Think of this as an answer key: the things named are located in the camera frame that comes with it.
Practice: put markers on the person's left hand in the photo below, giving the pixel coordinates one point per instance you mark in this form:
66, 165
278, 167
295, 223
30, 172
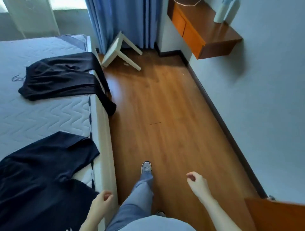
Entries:
101, 204

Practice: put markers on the person's right hand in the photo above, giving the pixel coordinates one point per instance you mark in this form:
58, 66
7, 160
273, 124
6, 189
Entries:
199, 185

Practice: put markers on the navy shorts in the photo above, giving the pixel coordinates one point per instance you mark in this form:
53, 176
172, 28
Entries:
35, 180

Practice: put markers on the white quilted mattress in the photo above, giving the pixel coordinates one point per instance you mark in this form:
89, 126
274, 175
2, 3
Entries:
47, 114

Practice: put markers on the dark grey pants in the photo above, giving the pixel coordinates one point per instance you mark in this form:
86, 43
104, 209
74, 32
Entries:
62, 81

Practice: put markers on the purple hanger of grey pants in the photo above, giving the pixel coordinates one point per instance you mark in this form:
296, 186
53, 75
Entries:
17, 78

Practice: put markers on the person's right forearm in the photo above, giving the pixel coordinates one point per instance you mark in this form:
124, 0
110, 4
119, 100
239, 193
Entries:
221, 219

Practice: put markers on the person's grey trousers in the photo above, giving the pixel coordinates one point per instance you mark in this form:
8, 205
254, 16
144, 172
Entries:
138, 200

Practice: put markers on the person's white shirt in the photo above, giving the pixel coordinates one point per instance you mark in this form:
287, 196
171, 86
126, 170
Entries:
157, 225

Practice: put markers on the dark grey shoe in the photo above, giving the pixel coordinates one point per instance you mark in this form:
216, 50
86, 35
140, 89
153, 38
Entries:
146, 166
161, 213

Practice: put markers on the orange wooden door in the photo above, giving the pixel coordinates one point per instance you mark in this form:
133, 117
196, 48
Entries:
276, 216

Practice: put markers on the white stool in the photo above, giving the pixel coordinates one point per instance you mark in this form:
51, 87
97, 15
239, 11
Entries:
114, 50

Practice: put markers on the white bottle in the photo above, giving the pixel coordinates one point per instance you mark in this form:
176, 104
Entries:
220, 14

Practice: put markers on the blue curtain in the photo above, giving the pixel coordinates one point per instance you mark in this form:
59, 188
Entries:
124, 21

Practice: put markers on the wooden wall shelf with drawers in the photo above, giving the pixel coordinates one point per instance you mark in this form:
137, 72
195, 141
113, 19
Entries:
209, 35

